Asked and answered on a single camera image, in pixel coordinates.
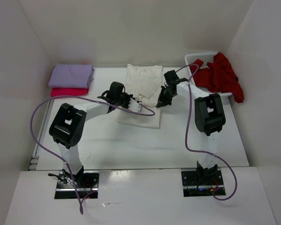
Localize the dark red t shirt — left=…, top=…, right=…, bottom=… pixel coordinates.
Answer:
left=193, top=52, right=244, bottom=103

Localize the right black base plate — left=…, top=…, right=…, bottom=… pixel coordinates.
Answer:
left=181, top=170, right=226, bottom=197

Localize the cream white t shirt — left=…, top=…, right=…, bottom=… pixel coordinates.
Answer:
left=117, top=64, right=165, bottom=129

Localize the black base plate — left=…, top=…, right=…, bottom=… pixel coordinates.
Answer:
left=181, top=170, right=226, bottom=197
left=54, top=171, right=99, bottom=200

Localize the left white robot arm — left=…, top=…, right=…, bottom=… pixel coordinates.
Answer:
left=49, top=82, right=137, bottom=188

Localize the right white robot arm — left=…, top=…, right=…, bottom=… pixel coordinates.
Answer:
left=156, top=70, right=226, bottom=186

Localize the pink t shirt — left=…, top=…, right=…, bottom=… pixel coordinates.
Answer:
left=50, top=88, right=89, bottom=97

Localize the white plastic laundry basket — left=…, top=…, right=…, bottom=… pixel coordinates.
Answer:
left=185, top=52, right=232, bottom=97

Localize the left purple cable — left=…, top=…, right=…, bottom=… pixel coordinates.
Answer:
left=29, top=96, right=156, bottom=215

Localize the lavender t shirt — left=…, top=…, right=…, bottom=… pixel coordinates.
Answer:
left=48, top=64, right=94, bottom=89

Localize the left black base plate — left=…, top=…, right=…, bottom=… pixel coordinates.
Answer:
left=54, top=171, right=99, bottom=200

